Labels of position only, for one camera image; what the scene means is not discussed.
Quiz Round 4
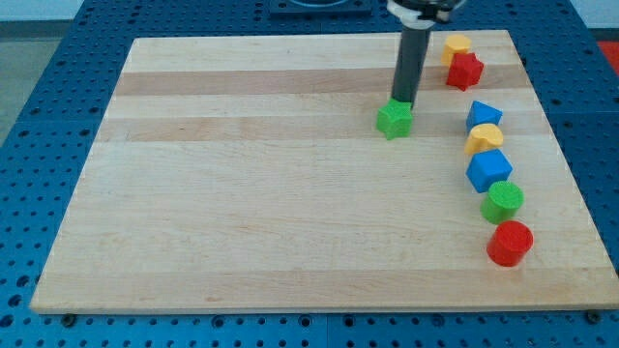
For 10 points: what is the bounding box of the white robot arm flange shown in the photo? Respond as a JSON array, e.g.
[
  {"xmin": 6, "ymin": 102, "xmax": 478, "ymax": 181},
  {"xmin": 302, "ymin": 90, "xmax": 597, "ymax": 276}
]
[{"xmin": 387, "ymin": 0, "xmax": 467, "ymax": 30}]

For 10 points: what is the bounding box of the blue triangle block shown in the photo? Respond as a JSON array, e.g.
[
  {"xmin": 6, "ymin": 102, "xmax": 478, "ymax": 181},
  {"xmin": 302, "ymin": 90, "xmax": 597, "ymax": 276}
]
[{"xmin": 465, "ymin": 101, "xmax": 503, "ymax": 131}]

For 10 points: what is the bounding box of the light wooden board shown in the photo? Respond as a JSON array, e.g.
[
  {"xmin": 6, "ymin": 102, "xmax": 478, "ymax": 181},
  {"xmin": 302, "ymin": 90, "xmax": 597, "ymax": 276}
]
[{"xmin": 30, "ymin": 30, "xmax": 618, "ymax": 314}]

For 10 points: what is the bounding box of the green star block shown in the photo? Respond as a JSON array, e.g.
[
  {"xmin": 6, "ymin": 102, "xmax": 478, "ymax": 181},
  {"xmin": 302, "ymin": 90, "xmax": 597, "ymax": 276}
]
[{"xmin": 376, "ymin": 99, "xmax": 413, "ymax": 140}]

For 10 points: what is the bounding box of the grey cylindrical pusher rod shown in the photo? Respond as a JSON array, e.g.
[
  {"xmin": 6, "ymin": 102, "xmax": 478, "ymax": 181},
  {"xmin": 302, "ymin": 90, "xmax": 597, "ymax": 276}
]
[{"xmin": 391, "ymin": 27, "xmax": 430, "ymax": 104}]

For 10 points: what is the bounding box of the yellow heart block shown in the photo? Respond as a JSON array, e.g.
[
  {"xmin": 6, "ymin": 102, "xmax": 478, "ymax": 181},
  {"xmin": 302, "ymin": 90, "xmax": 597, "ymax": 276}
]
[{"xmin": 464, "ymin": 123, "xmax": 504, "ymax": 156}]

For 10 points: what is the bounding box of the blue cube block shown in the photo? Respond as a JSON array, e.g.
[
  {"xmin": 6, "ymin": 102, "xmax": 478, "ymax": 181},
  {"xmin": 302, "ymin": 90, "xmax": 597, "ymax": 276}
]
[{"xmin": 466, "ymin": 149, "xmax": 513, "ymax": 193}]

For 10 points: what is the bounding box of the red star block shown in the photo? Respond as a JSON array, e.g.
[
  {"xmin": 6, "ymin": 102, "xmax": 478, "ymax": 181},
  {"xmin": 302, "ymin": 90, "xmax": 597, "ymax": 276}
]
[{"xmin": 446, "ymin": 53, "xmax": 485, "ymax": 91}]

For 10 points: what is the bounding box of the yellow hexagon block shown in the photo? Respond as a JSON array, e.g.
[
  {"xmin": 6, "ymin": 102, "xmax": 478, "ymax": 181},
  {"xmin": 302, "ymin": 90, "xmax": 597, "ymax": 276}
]
[{"xmin": 440, "ymin": 34, "xmax": 472, "ymax": 67}]

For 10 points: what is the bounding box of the green cylinder block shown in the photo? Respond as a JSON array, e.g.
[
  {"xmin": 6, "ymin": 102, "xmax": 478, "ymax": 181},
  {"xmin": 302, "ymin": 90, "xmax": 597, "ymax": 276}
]
[{"xmin": 480, "ymin": 181, "xmax": 524, "ymax": 224}]

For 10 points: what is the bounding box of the red cylinder block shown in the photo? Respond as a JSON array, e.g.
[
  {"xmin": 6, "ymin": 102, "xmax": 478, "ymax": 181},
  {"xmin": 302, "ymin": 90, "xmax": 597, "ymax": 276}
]
[{"xmin": 486, "ymin": 220, "xmax": 534, "ymax": 267}]

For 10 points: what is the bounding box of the dark blue base plate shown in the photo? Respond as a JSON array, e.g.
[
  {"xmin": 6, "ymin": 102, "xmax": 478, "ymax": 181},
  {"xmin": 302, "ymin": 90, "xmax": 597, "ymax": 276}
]
[{"xmin": 267, "ymin": 0, "xmax": 372, "ymax": 16}]

